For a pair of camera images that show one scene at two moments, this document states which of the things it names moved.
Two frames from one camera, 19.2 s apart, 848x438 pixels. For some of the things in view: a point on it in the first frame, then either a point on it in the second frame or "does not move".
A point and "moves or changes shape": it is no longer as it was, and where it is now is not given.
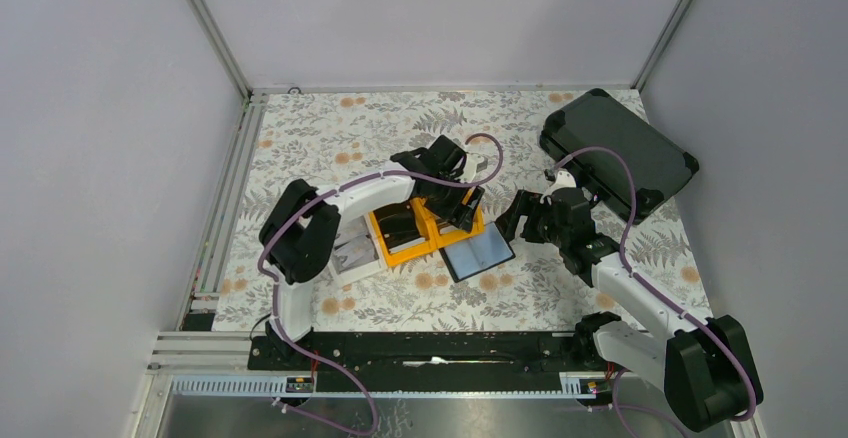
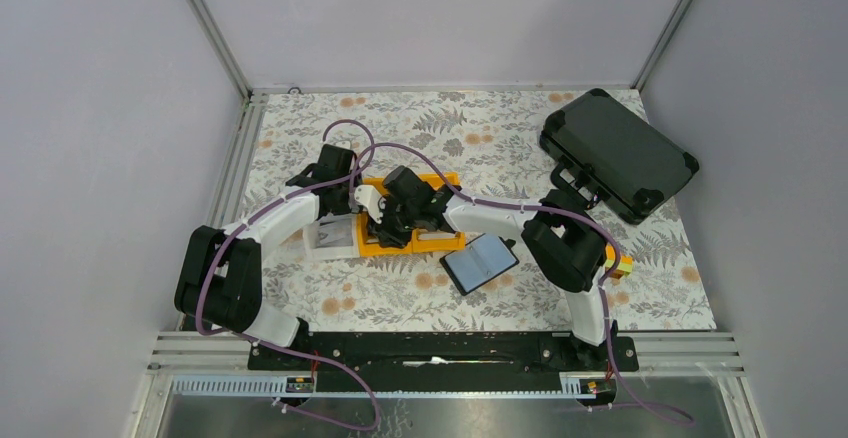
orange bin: (428, 226) moves or changes shape
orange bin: (428, 225) moves or changes shape
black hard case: (598, 119) does not move
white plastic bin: (356, 251) moves or changes shape
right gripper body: (540, 226) → (397, 223)
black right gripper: (430, 360) does not move
